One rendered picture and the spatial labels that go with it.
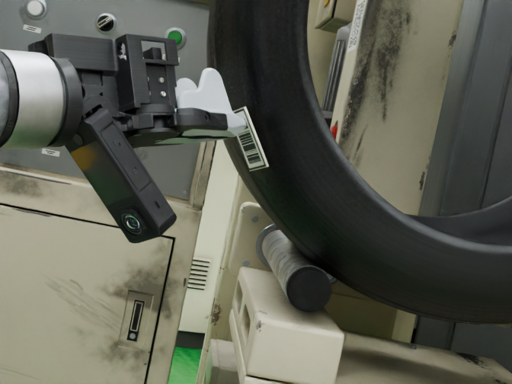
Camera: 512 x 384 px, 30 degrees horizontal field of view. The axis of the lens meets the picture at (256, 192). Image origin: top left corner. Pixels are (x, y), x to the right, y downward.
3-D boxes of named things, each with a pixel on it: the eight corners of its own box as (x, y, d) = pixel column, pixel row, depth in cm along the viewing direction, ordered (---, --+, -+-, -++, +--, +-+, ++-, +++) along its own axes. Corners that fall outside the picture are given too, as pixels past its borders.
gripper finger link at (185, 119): (237, 109, 83) (157, 105, 77) (239, 126, 83) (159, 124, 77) (202, 120, 86) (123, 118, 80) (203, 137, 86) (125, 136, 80)
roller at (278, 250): (298, 232, 127) (292, 265, 128) (264, 226, 127) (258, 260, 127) (336, 271, 93) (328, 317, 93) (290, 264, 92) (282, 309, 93)
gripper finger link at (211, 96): (258, 68, 88) (181, 60, 81) (267, 131, 87) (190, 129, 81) (236, 76, 90) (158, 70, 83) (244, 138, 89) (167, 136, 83)
